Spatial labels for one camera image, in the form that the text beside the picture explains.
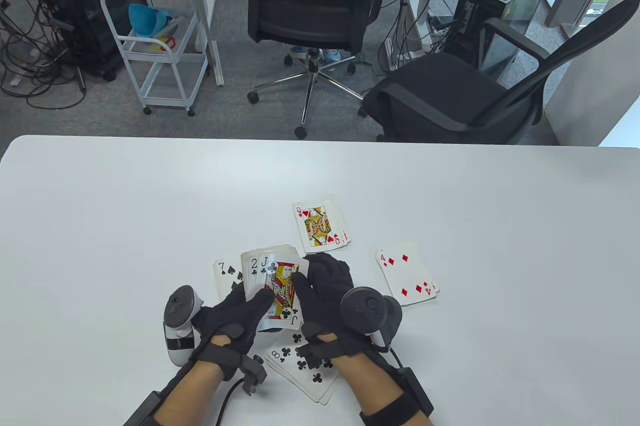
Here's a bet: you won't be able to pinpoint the person's left hand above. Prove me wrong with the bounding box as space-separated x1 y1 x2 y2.
191 282 276 379

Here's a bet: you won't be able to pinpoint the person's right hand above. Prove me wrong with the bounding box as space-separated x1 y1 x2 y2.
291 253 396 360

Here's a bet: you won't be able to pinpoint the pile of spade playing cards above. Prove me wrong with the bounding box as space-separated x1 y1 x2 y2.
213 260 247 303

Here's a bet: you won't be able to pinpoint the two of clubs playing card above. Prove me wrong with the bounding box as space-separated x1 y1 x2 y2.
247 256 266 303

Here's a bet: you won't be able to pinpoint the jack of clubs playing card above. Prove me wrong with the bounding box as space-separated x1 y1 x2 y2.
258 256 303 330

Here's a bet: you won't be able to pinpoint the eight of clubs playing card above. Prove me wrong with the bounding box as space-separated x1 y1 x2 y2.
264 329 341 406

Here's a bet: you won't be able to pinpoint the deck of playing cards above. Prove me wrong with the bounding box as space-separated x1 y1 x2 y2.
241 245 301 332

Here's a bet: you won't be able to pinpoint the queen of hearts playing card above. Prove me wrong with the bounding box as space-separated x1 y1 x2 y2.
292 195 351 253

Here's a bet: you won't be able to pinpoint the four of diamonds playing card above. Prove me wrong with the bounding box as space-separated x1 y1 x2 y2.
375 242 440 307

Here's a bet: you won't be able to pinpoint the person's left forearm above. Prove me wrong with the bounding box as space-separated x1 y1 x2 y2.
152 361 226 426

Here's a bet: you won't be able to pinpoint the person's right forearm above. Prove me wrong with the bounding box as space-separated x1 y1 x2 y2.
332 351 433 426

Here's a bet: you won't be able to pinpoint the grey white VR controller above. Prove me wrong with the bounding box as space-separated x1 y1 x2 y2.
163 285 205 367
340 287 403 352

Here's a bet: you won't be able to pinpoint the black mesh office chair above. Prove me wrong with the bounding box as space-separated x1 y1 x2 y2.
361 0 640 144
239 0 392 139

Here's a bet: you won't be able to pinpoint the white power strip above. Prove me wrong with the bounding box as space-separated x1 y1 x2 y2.
424 14 455 38

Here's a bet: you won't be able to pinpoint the blue plastic funnel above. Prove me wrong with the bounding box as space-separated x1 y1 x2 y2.
128 3 173 38

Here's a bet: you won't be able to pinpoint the black glass computer tower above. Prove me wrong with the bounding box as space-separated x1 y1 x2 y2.
442 0 548 74

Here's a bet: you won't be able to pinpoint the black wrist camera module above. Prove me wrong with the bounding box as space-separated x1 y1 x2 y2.
239 355 268 397
300 341 335 373

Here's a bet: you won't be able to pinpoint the black forearm strap with box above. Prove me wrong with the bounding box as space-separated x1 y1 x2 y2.
359 367 435 426
122 391 161 426

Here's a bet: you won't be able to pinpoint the hanging black cables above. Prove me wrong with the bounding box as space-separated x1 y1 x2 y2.
367 0 453 72

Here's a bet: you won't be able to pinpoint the tangle of black floor cables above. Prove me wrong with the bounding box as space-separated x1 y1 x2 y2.
0 0 88 109

